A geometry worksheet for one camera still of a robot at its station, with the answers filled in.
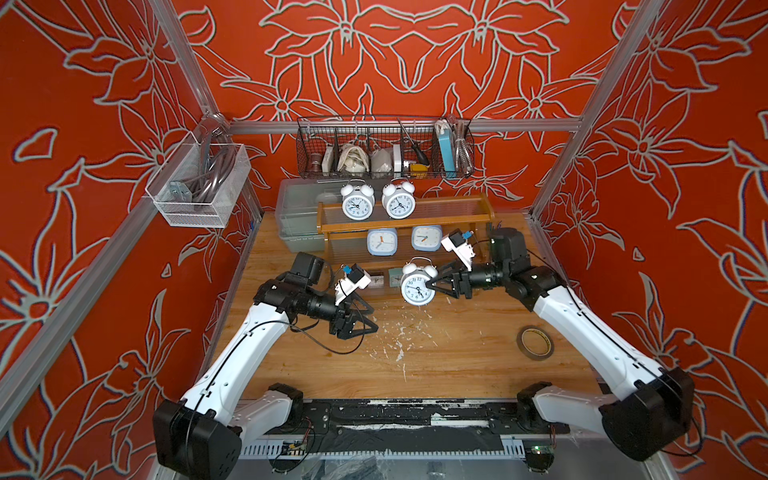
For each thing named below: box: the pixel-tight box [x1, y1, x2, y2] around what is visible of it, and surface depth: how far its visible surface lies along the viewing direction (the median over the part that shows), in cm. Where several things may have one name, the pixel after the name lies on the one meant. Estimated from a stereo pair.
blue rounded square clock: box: [367, 228, 398, 256], surface depth 87 cm
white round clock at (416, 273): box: [400, 256, 438, 306], surface depth 70 cm
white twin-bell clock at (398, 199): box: [382, 177, 416, 220], surface depth 76 cm
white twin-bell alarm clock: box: [340, 178, 375, 222], surface depth 76 cm
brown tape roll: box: [516, 325, 555, 361], surface depth 85 cm
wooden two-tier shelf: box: [316, 194, 495, 295], surface depth 81 cm
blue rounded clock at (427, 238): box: [411, 225, 443, 252], surface depth 87 cm
